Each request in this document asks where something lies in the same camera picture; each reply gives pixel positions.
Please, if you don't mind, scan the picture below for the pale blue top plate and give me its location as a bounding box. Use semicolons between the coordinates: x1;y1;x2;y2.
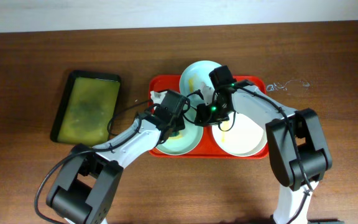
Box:
179;60;221;107

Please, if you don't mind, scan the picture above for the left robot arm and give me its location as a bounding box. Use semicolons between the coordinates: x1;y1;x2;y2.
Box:
46;90;190;224

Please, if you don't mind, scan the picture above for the pale green plate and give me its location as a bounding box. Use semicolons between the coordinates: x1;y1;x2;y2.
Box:
157;118;203;156

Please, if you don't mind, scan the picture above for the yellow green sponge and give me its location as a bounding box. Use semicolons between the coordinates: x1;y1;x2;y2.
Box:
169;131;183;139

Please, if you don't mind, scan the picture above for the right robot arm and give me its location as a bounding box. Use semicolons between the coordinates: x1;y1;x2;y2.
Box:
195;65;333;223

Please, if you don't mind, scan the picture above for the white right plate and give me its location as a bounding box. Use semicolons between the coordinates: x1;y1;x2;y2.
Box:
211;113;267;157

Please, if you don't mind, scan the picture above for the black tray with soapy water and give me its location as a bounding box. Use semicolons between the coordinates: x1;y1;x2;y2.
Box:
50;70;121;146

